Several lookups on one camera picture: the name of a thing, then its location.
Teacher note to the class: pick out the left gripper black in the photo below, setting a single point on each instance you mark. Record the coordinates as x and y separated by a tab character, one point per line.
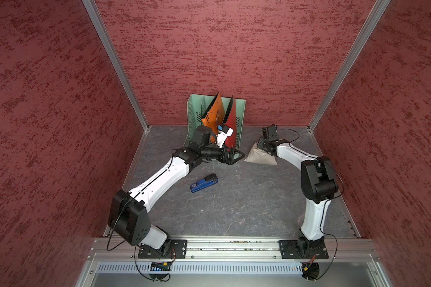
229	161

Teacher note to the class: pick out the beige cloth drawstring bag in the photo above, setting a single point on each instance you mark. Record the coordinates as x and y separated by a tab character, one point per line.
259	156

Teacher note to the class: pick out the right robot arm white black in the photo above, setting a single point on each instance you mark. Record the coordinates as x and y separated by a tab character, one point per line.
319	184

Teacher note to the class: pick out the blue black stapler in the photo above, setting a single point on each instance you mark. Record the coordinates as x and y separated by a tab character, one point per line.
204	183

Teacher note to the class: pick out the red folder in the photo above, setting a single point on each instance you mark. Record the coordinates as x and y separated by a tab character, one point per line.
230	121

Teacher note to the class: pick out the orange folder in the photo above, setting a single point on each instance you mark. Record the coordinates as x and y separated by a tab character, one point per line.
214	115

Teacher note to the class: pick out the green plastic file organizer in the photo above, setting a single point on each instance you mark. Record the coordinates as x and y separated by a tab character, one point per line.
196	106

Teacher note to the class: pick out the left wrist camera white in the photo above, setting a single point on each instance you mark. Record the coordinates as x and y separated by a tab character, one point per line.
226	137

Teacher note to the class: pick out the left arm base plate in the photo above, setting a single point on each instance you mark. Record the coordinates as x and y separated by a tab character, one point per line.
171	249

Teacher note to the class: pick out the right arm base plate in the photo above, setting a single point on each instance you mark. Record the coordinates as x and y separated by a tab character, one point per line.
303	248

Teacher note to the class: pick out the aluminium mounting rail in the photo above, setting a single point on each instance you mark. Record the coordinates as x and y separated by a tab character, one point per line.
255	249

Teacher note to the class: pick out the left corner aluminium post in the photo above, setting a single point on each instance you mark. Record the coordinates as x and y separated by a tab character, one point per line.
101	30

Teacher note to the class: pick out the corner aluminium post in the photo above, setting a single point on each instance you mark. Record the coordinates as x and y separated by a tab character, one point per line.
101	30
364	34

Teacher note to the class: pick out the right corner aluminium post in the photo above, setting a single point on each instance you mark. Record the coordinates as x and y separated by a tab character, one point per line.
364	34

